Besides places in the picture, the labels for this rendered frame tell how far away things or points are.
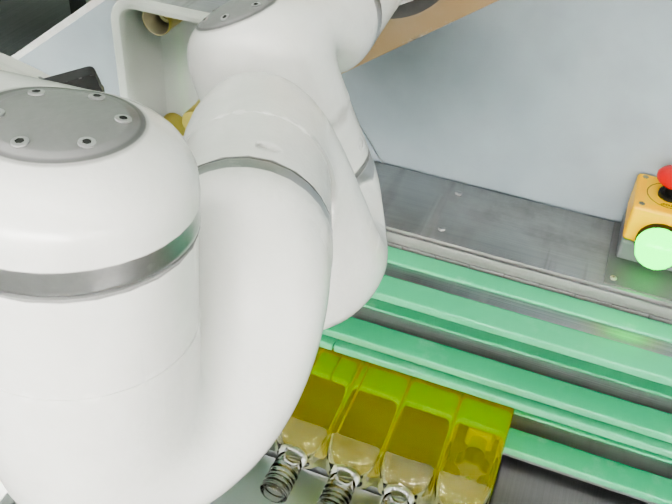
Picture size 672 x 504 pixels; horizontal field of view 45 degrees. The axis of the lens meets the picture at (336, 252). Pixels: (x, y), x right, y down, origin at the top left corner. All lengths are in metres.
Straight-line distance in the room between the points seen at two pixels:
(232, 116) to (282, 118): 0.03
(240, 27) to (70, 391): 0.30
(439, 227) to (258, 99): 0.49
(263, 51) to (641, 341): 0.51
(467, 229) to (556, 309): 0.13
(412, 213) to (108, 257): 0.70
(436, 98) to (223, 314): 0.64
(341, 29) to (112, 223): 0.36
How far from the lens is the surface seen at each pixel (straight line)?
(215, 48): 0.53
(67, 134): 0.26
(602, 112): 0.92
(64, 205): 0.24
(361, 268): 0.47
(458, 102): 0.94
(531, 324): 0.84
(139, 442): 0.30
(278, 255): 0.34
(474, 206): 0.95
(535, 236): 0.92
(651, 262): 0.88
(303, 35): 0.53
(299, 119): 0.43
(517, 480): 1.08
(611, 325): 0.87
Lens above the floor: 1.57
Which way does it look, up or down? 48 degrees down
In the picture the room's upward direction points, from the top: 148 degrees counter-clockwise
